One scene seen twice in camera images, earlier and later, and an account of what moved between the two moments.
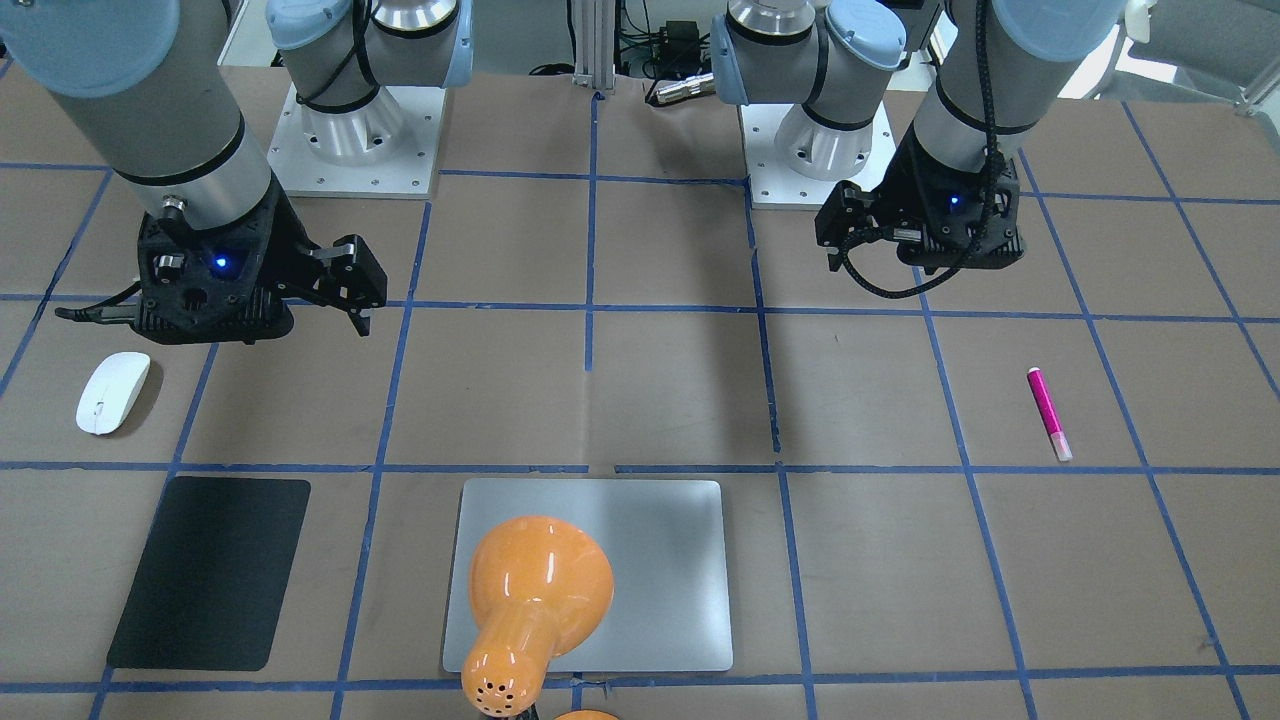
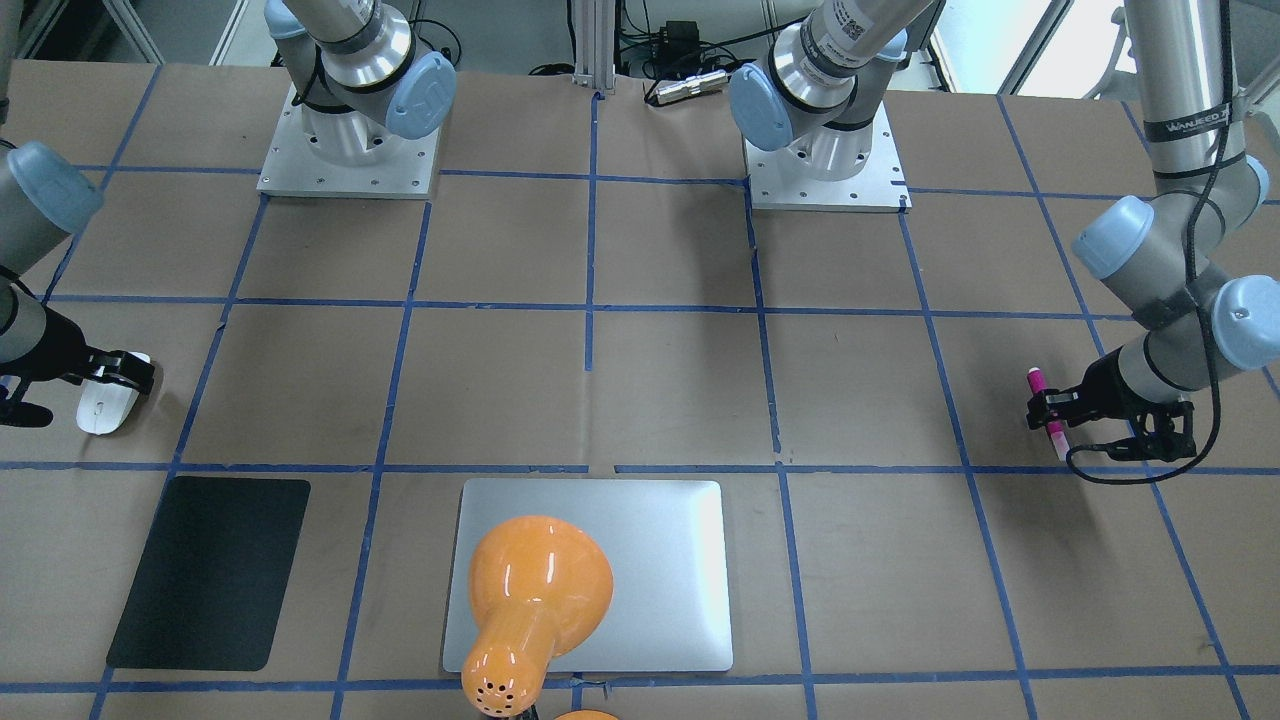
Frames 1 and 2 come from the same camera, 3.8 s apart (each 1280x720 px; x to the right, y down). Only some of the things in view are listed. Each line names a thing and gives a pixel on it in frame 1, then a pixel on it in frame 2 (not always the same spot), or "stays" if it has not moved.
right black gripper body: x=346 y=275 -> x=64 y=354
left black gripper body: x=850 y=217 -> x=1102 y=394
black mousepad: x=211 y=587 stays
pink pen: x=1058 y=437 stays
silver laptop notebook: x=669 y=603 stays
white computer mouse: x=111 y=392 stays
